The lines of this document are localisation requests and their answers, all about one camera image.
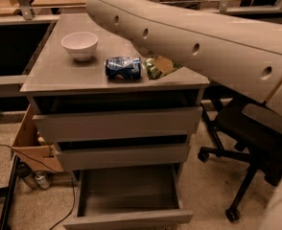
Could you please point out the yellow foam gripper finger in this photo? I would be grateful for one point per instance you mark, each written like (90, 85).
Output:
(164, 66)

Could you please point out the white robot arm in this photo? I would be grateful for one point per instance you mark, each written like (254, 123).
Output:
(242, 54)

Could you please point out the crushed blue soda can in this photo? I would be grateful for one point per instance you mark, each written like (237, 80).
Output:
(123, 68)

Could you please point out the grey drawer cabinet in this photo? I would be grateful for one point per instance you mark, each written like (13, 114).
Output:
(60, 84)

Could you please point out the grey top drawer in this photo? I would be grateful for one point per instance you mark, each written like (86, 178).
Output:
(118, 124)

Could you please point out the grey drawer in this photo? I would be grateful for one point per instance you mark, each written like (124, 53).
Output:
(84, 159)
(128, 198)
(118, 124)

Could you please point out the grey bottom drawer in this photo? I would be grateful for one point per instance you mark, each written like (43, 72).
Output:
(128, 198)

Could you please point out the grey middle drawer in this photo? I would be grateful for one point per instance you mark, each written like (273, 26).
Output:
(84, 159)

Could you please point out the white ceramic bowl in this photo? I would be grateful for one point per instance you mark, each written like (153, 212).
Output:
(80, 45)

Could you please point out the black office chair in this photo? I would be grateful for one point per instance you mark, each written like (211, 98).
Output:
(241, 138)

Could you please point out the brown cardboard box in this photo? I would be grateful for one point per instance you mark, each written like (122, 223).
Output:
(32, 149)

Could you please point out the light bottle on floor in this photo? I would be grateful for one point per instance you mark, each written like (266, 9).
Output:
(43, 180)

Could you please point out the dark bottle on floor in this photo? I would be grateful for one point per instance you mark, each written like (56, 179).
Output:
(24, 172)

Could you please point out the black metal stand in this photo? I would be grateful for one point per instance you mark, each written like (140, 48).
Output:
(7, 193)

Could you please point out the metal railing frame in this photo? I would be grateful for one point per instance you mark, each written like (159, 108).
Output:
(26, 7)

